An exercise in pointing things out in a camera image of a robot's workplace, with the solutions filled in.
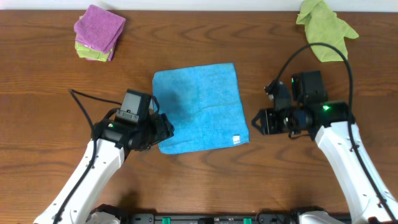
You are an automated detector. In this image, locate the blue microfiber cloth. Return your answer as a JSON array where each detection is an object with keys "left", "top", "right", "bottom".
[{"left": 152, "top": 63, "right": 250, "bottom": 154}]

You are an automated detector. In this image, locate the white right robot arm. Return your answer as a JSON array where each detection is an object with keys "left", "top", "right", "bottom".
[{"left": 252, "top": 71, "right": 397, "bottom": 223}]

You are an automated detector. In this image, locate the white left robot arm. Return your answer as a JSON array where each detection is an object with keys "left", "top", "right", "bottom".
[{"left": 34, "top": 90, "right": 174, "bottom": 224}]

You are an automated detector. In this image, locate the folded purple bottom cloth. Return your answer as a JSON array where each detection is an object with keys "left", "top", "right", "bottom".
[{"left": 106, "top": 42, "right": 116, "bottom": 62}]

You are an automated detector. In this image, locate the folded purple cloth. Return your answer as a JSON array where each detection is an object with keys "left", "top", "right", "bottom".
[
  {"left": 106, "top": 42, "right": 116, "bottom": 62},
  {"left": 74, "top": 4, "right": 126, "bottom": 54}
]

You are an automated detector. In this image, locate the crumpled green cloth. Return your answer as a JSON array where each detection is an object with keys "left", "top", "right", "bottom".
[{"left": 296, "top": 0, "right": 359, "bottom": 58}]

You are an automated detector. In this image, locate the folded green cloth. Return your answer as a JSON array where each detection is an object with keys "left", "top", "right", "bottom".
[{"left": 75, "top": 38, "right": 109, "bottom": 62}]

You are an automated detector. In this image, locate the folded purple top cloth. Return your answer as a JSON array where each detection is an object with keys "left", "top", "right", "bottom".
[{"left": 74, "top": 4, "right": 126, "bottom": 54}]

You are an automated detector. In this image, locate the right black cable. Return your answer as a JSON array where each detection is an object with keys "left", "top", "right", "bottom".
[{"left": 275, "top": 42, "right": 398, "bottom": 223}]

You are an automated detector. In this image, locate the black cable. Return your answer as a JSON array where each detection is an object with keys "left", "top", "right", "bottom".
[
  {"left": 51, "top": 89, "right": 161, "bottom": 224},
  {"left": 275, "top": 42, "right": 398, "bottom": 223}
]

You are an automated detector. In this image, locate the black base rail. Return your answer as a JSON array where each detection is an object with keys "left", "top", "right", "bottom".
[{"left": 90, "top": 203, "right": 352, "bottom": 224}]

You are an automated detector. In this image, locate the left black cable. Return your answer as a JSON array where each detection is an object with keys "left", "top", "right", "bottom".
[{"left": 51, "top": 89, "right": 161, "bottom": 224}]

